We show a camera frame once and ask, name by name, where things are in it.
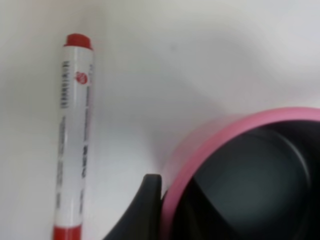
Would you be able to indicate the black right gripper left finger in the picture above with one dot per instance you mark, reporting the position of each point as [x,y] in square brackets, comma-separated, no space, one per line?
[141,220]

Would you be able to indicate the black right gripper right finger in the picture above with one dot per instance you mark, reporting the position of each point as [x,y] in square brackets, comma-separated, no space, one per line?
[197,219]

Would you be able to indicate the pink toy saucepan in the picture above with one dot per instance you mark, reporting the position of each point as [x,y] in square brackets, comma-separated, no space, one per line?
[261,172]

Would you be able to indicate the red and white marker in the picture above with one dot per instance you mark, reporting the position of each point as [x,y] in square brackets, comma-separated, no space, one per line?
[73,141]

